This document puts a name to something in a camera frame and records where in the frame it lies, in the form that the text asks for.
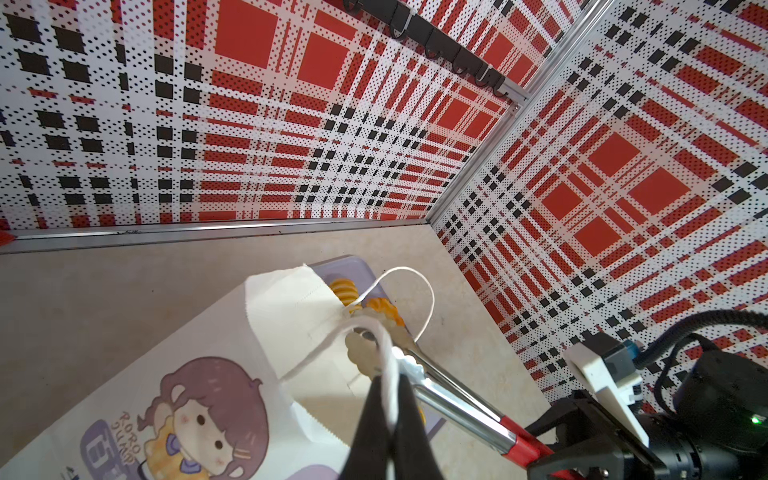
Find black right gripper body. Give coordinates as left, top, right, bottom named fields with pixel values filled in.
left=526, top=390, right=666, bottom=479

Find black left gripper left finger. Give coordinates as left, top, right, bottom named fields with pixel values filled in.
left=338, top=377, right=390, bottom=480

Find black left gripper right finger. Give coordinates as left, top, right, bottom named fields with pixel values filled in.
left=392, top=375, right=444, bottom=480

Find red handled metal tongs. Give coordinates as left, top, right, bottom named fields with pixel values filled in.
left=345, top=326, right=553, bottom=479

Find white printed paper bag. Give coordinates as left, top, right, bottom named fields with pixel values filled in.
left=1, top=266, right=395, bottom=479

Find small croissant bread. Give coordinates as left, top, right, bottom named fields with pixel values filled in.
left=349, top=298, right=405, bottom=327

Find striped oval bread roll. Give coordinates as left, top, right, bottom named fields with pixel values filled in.
left=329, top=278, right=359, bottom=306

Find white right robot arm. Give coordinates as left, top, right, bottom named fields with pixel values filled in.
left=526, top=310, right=767, bottom=479

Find lilac plastic tray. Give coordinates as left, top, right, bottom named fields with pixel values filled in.
left=307, top=255, right=429, bottom=445

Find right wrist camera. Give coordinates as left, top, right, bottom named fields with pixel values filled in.
left=563, top=332, right=650, bottom=447

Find black wall hook rail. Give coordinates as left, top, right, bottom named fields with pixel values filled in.
left=342, top=0, right=532, bottom=105

